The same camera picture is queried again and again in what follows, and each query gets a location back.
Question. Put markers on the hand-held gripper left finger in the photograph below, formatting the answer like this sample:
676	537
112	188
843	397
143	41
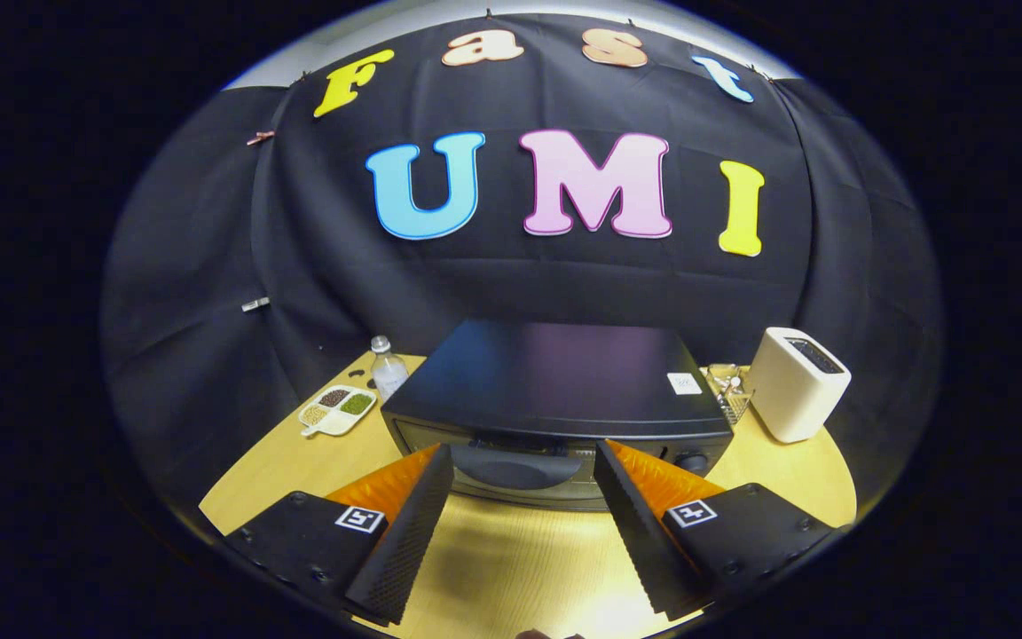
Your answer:
409	532

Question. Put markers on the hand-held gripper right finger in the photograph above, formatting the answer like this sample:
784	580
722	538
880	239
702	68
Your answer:
635	532

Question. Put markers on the black toaster oven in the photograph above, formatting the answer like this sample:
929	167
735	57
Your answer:
555	373

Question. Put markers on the white toaster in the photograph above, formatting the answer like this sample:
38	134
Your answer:
795	395

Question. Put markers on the white divided dish with beans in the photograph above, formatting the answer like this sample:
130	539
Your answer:
336	410

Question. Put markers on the clear plastic bottle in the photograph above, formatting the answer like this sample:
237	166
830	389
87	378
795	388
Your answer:
389	373

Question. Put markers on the black backdrop cloth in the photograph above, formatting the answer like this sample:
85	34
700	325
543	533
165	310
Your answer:
564	275

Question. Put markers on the white cloth clip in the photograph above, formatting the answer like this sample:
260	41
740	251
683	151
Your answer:
255	304

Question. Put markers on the copper cloth clip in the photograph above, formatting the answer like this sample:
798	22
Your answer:
260	138

